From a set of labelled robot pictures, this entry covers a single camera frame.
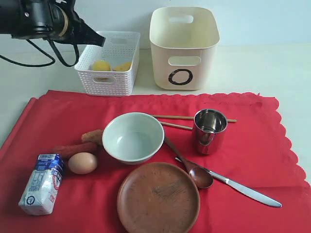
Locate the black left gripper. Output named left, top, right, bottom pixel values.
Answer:
left=11, top=0, right=105, bottom=47

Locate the yellow lemon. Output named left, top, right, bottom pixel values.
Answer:
left=91, top=60, right=111, bottom=83

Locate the yellow cheese wedge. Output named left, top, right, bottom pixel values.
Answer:
left=112, top=62, right=132, bottom=72

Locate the red sausage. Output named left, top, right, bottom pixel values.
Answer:
left=50, top=142, right=98, bottom=160

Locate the brown egg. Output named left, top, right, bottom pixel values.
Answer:
left=68, top=152, right=98, bottom=175

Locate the white blue packet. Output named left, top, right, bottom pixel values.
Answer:
left=18, top=154, right=65, bottom=216

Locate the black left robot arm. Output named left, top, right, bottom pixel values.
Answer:
left=0, top=0, right=105, bottom=47

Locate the white perforated plastic basket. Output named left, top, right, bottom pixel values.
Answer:
left=74, top=31, right=140, bottom=96

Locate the cream plastic bin with circle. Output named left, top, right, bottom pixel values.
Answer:
left=149, top=7, right=220, bottom=90

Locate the upper wooden chopstick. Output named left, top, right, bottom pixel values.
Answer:
left=152, top=115, right=237, bottom=123

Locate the wooden chopstick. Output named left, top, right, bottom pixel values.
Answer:
left=160, top=121, right=192, bottom=131
left=152, top=115, right=237, bottom=123

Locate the white ceramic bowl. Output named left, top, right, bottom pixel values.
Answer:
left=102, top=112, right=165, bottom=165

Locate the lower wooden chopstick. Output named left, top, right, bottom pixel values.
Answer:
left=160, top=121, right=192, bottom=131

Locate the red scalloped table cloth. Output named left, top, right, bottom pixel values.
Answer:
left=0, top=91, right=311, bottom=233

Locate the stainless steel cup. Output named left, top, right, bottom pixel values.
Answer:
left=191, top=109, right=228, bottom=155

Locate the brown wooden plate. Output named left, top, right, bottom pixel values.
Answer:
left=117, top=162, right=200, bottom=233

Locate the dark wooden spoon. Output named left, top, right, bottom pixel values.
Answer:
left=164, top=136, right=213, bottom=189

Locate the silver table knife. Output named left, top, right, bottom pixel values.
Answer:
left=176, top=157, right=282, bottom=208

